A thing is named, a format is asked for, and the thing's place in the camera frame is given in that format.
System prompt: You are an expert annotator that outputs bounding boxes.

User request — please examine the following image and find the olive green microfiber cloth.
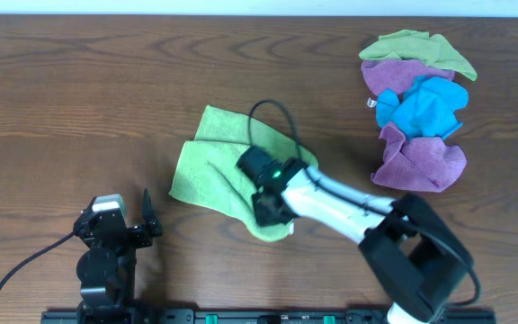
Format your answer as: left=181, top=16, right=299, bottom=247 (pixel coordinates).
left=359, top=30, right=478, bottom=81

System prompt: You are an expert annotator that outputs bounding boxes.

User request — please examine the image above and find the light green microfiber cloth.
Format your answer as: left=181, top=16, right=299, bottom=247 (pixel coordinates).
left=168, top=104, right=319, bottom=243

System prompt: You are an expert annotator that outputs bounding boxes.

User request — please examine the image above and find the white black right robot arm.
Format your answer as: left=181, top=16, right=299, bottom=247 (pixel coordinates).
left=237, top=157, right=473, bottom=323

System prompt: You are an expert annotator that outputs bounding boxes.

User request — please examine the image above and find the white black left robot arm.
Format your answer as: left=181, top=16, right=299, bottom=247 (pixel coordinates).
left=74, top=191, right=163, bottom=324

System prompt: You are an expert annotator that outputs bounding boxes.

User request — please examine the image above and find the purple microfiber cloth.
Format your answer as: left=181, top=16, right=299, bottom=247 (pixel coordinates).
left=371, top=121, right=467, bottom=193
left=361, top=58, right=455, bottom=95

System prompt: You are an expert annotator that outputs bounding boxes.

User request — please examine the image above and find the blue microfiber cloth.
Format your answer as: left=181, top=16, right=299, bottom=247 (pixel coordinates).
left=375, top=76, right=469, bottom=140

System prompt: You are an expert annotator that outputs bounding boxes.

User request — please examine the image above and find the white cloth label tag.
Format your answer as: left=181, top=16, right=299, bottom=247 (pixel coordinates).
left=367, top=98, right=377, bottom=108

